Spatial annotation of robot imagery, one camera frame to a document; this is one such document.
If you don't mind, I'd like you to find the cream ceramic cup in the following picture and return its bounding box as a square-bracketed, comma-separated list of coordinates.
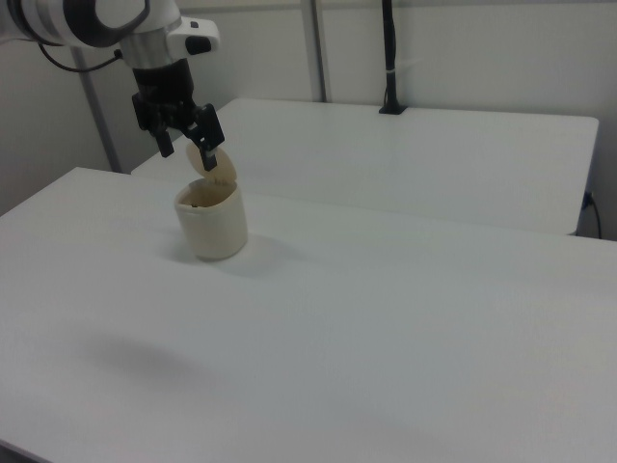
[173, 176, 250, 263]

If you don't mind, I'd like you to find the grey metal partition post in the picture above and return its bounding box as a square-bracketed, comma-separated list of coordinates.
[300, 0, 335, 103]

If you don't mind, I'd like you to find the cream trash bin lid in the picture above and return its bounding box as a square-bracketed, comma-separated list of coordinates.
[185, 142, 239, 187]

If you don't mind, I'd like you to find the black power cable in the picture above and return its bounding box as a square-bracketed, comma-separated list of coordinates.
[583, 191, 604, 239]

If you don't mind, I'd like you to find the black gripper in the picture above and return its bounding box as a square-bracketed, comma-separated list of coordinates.
[131, 59, 227, 174]

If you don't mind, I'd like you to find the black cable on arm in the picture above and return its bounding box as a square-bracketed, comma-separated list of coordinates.
[35, 42, 124, 74]

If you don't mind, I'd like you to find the black pole with base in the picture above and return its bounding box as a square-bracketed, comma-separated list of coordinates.
[378, 0, 409, 116]

